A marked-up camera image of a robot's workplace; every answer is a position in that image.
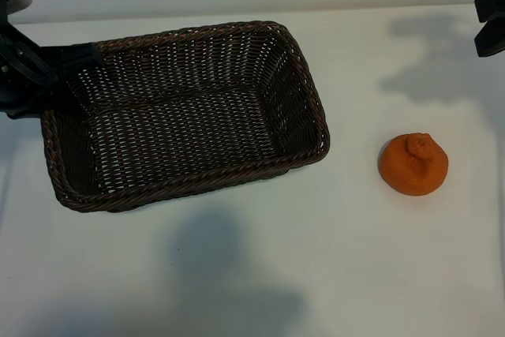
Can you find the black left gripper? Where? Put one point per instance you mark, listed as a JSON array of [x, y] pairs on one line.
[[23, 76]]

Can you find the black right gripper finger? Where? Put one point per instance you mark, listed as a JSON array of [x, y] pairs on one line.
[[491, 5]]

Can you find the dark brown wicker basket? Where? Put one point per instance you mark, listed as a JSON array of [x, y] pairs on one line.
[[177, 124]]

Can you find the orange fruit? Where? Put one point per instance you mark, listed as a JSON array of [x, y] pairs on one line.
[[414, 173]]

